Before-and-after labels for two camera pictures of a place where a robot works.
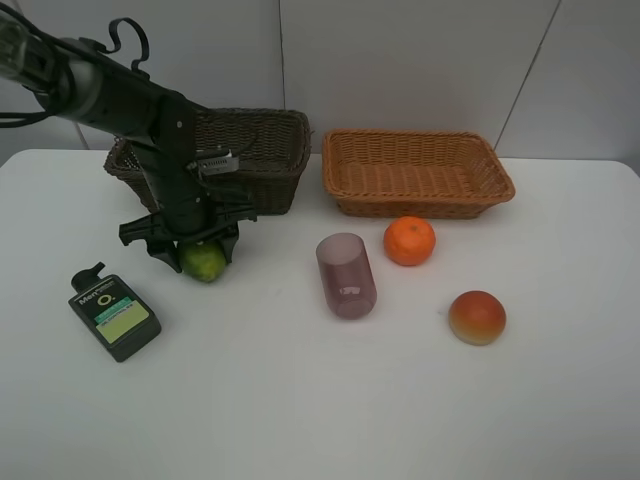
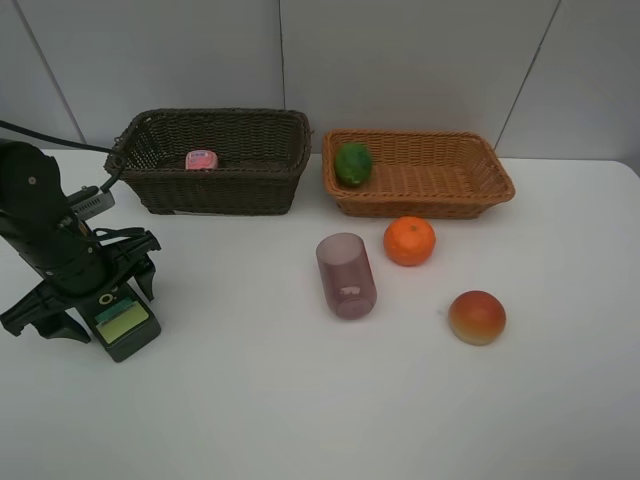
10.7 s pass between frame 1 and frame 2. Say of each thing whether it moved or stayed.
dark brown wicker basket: stayed
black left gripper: moved
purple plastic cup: stayed
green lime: moved
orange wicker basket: stayed
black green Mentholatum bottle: stayed
